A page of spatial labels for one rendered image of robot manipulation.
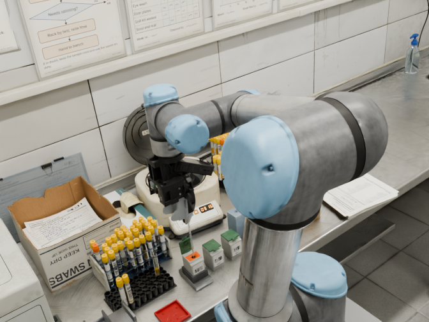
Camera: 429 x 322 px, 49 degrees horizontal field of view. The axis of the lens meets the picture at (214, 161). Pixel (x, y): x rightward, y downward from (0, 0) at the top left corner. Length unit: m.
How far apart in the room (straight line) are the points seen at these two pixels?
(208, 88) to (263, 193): 1.31
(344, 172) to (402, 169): 1.20
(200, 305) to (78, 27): 0.88
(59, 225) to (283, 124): 1.09
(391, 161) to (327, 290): 0.99
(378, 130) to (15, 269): 0.74
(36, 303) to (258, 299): 0.45
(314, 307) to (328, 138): 0.44
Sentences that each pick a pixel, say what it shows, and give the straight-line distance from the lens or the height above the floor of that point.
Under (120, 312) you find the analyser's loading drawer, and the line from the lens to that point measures 1.23.
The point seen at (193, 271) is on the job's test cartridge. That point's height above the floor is 0.92.
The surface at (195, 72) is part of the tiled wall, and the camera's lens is 1.78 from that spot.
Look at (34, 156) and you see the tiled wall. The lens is 1.59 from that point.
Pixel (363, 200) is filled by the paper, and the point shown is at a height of 0.89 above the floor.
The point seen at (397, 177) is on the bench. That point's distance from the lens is 1.74.
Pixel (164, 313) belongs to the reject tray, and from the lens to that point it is 1.26.
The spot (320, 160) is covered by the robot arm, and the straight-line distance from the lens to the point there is 0.56.
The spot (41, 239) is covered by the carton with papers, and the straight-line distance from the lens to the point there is 1.51.
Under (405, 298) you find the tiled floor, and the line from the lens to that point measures 2.55.
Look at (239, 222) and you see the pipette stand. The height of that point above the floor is 0.95.
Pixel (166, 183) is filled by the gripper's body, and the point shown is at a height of 1.22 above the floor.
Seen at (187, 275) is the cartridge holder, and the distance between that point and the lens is 1.31.
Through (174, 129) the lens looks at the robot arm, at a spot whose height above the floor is 1.40.
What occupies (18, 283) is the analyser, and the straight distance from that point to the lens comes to 1.00.
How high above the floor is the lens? 1.79
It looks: 30 degrees down
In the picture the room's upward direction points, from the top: 6 degrees counter-clockwise
